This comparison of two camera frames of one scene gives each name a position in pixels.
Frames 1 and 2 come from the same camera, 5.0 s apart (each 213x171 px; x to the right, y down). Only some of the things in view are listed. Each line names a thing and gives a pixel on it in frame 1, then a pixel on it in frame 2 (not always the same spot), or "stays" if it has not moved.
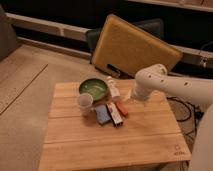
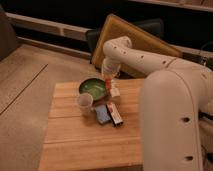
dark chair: x=154 y=27 stays
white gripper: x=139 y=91 to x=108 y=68
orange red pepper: x=122 y=107 to x=108 y=83
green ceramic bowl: x=95 y=87 stays
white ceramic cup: x=85 y=101 stays
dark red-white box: x=114 y=115 stays
